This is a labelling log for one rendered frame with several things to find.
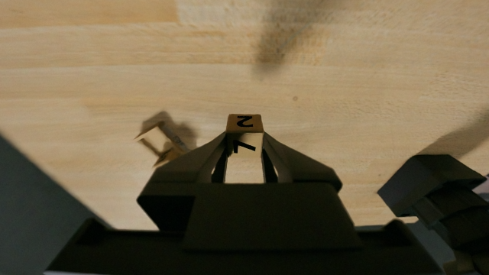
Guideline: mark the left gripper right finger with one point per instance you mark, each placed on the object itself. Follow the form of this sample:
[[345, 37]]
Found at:
[[292, 166]]

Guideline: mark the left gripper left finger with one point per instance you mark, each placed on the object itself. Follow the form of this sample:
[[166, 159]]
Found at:
[[198, 164]]

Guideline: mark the tan shallow wooden tray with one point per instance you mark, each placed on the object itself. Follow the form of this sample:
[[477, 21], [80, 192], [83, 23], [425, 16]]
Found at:
[[162, 137]]

